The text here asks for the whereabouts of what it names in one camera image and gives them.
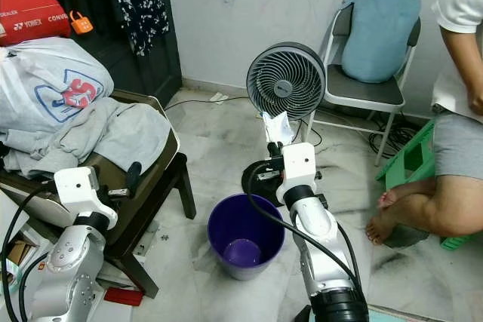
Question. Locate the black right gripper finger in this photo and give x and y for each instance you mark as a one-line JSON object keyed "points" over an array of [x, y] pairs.
{"points": [[280, 151], [270, 153]]}

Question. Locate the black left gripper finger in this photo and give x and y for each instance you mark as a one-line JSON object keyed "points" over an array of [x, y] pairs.
{"points": [[133, 175]]}

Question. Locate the white paper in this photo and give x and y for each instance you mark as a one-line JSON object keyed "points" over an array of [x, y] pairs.
{"points": [[276, 126]]}

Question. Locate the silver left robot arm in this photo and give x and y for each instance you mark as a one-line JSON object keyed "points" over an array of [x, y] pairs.
{"points": [[72, 269]]}

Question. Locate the dark brown wooden chair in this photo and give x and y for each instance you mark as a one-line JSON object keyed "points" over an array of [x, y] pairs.
{"points": [[166, 186]]}

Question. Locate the grey sweatshirt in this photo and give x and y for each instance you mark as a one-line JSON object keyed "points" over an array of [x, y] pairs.
{"points": [[121, 137]]}

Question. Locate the purple plastic bin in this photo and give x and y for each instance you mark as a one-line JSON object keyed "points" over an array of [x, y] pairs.
{"points": [[245, 231]]}

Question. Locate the grey folding chair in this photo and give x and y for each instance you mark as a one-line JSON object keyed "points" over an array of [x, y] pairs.
{"points": [[362, 94]]}

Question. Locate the small red item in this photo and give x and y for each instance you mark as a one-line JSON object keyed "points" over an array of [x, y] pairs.
{"points": [[123, 296]]}

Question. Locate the dark wooden wardrobe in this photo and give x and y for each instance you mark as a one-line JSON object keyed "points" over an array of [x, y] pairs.
{"points": [[158, 73]]}

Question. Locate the brown cardboard box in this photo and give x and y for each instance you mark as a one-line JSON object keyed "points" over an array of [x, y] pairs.
{"points": [[21, 256]]}

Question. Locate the white bag with red logo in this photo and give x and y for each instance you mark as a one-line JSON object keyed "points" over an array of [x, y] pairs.
{"points": [[38, 81]]}

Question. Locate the teal cushion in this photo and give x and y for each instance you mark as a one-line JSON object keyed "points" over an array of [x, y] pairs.
{"points": [[381, 32]]}

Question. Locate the orange padlock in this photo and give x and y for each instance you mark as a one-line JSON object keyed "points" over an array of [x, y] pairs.
{"points": [[81, 23]]}

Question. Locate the black floral garment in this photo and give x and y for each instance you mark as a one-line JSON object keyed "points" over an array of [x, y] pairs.
{"points": [[139, 5]]}

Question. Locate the seated person in grey shorts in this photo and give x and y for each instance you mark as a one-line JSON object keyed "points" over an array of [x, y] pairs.
{"points": [[445, 201]]}

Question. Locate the red sports bag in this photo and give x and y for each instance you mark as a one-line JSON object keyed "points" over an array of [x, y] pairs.
{"points": [[30, 9]]}

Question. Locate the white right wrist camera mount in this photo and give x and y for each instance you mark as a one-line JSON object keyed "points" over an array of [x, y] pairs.
{"points": [[298, 167]]}

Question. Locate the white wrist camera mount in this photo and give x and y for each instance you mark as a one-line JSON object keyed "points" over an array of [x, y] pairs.
{"points": [[298, 167], [77, 190]]}

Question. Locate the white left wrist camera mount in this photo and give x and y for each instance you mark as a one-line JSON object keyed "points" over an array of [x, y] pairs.
{"points": [[77, 190]]}

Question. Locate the grey pedestal fan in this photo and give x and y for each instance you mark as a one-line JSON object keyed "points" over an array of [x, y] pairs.
{"points": [[287, 81]]}

